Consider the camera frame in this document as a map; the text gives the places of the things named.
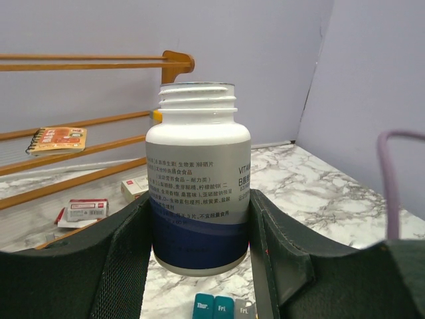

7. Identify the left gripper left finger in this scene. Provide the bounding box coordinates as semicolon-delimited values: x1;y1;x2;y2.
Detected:
1;194;152;318

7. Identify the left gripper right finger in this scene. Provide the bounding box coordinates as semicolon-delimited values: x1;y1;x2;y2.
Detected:
249;189;424;318

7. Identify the blue and grey pill organizer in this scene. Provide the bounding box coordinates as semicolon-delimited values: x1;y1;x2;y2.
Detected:
192;293;258;319

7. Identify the white pill bottle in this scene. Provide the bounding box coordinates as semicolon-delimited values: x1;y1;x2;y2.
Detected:
145;82;251;276

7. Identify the red white medicine box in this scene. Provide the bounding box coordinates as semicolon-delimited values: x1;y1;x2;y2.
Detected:
54;199;109;229

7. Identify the green white medicine box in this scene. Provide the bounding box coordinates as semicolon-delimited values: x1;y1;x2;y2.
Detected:
121;177;149;203

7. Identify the orange spiral notebook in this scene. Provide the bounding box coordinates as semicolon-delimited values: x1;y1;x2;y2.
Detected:
25;127;88;156

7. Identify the yellow lidded small jar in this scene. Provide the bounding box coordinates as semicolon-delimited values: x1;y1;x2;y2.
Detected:
149;109;163;127

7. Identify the wooden three-tier shelf rack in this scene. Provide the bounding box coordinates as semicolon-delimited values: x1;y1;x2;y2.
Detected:
1;50;195;252

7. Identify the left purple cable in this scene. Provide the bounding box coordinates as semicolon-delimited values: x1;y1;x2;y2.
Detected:
375;130;425;241

